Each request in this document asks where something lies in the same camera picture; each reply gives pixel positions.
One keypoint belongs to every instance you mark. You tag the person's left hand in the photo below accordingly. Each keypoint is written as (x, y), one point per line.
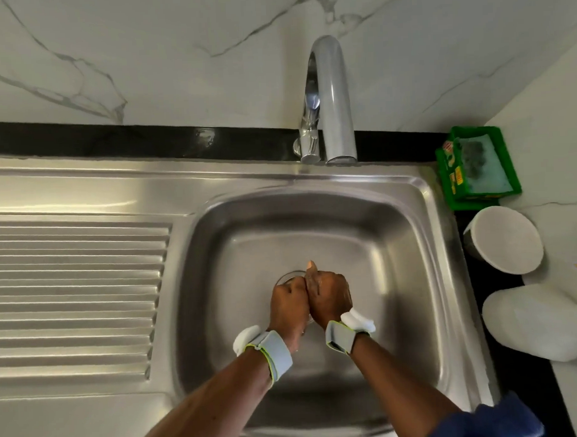
(290, 310)

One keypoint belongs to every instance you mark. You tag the person's right hand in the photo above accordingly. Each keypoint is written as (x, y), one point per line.
(327, 295)

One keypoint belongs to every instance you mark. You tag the white bowl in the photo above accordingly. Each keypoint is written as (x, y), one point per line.
(504, 239)

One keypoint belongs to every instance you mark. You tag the chrome faucet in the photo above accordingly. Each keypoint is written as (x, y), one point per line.
(329, 92)

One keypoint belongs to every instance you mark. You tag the stainless steel sink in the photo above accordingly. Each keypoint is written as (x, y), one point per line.
(82, 270)

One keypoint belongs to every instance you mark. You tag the white yellow spray bottle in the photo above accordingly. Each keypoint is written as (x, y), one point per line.
(538, 320)

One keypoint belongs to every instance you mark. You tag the person's right forearm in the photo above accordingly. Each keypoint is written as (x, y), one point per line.
(403, 396)

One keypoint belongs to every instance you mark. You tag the person's left forearm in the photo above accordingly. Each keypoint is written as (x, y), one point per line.
(205, 408)

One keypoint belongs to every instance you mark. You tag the metal drain strainer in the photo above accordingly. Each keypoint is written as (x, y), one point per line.
(289, 276)

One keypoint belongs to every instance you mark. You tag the white left wrist tracker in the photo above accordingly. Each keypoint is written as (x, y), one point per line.
(265, 349)

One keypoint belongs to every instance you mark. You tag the green soap tray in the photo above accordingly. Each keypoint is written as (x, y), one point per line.
(477, 165)

